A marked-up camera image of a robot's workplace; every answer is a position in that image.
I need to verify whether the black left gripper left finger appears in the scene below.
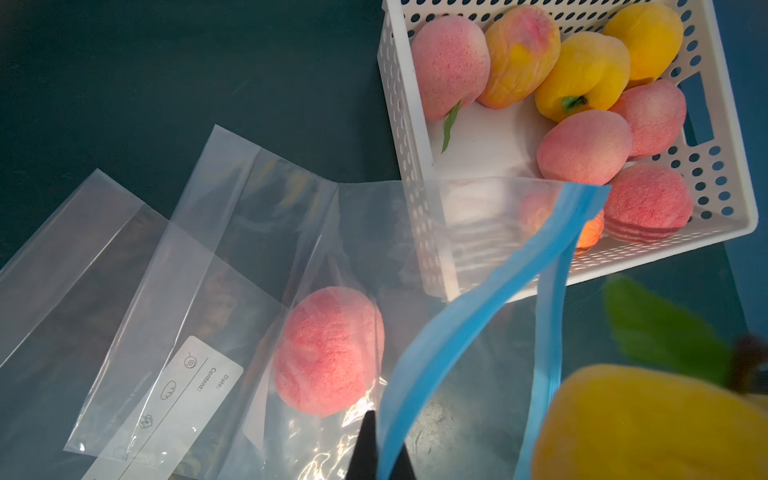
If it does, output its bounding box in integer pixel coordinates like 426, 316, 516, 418
345, 410, 378, 480

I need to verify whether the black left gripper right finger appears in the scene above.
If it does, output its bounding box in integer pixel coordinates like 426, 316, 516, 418
389, 445, 416, 480

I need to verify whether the pink peach with leaf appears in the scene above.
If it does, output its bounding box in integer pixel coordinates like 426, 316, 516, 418
272, 286, 385, 418

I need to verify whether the clear zip-top bag blue zipper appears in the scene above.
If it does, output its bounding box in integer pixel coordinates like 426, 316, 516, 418
173, 126, 608, 479

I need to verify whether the yellow red mango fruit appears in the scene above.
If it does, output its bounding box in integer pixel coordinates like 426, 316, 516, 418
530, 275, 768, 480

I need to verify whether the orange wrinkled peach front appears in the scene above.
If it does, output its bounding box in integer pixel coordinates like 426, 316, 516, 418
518, 191, 606, 253

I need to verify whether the orange wrinkled peach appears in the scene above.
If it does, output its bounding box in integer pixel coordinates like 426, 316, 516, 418
518, 191, 606, 253
478, 5, 561, 110

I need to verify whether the pink peach left large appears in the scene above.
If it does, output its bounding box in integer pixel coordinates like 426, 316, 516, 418
536, 110, 632, 186

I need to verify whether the yellow peach back middle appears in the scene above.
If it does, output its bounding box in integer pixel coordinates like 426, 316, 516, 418
534, 32, 630, 122

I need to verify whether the yellow peach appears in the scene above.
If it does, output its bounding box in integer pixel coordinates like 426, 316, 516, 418
534, 32, 630, 122
603, 2, 684, 88

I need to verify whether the orange wrinkled peach back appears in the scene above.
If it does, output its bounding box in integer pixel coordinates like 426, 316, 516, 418
478, 5, 561, 110

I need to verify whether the yellow peach back right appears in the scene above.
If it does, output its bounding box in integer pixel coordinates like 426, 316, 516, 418
603, 2, 684, 88

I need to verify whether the white perforated plastic basket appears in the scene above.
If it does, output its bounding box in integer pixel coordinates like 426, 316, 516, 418
378, 1, 758, 300

